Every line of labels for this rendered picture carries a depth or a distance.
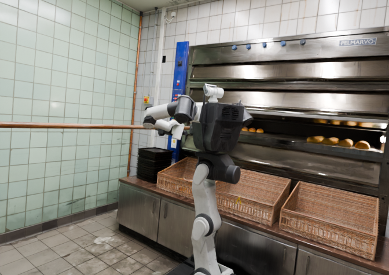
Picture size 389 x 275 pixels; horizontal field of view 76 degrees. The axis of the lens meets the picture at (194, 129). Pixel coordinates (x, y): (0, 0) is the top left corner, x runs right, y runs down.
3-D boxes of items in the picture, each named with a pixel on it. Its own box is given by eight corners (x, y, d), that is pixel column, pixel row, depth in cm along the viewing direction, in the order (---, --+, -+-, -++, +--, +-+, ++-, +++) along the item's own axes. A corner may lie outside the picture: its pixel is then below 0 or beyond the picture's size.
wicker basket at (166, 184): (185, 180, 283) (187, 156, 281) (229, 192, 250) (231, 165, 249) (155, 187, 243) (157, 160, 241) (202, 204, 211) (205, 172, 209)
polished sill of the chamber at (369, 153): (189, 130, 287) (189, 127, 287) (382, 157, 185) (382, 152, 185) (185, 130, 282) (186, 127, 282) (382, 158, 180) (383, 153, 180)
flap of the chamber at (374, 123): (180, 107, 268) (190, 112, 285) (388, 123, 167) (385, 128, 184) (180, 105, 268) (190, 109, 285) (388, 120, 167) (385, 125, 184)
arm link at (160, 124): (162, 135, 176) (138, 126, 166) (164, 122, 181) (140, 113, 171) (171, 129, 169) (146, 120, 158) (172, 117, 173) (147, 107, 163)
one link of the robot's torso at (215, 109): (248, 156, 155) (254, 99, 153) (201, 156, 139) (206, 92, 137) (222, 149, 181) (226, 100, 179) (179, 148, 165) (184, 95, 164)
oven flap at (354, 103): (188, 104, 279) (193, 88, 284) (387, 117, 178) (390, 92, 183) (186, 102, 276) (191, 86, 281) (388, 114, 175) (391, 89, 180)
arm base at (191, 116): (186, 128, 155) (197, 121, 147) (168, 120, 149) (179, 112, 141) (189, 109, 163) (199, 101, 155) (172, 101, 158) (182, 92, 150)
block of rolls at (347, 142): (316, 140, 274) (316, 135, 273) (369, 146, 247) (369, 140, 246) (305, 142, 224) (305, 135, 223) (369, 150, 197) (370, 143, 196)
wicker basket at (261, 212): (230, 193, 247) (232, 166, 245) (288, 210, 216) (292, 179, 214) (204, 205, 207) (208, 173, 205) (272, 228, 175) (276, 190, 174)
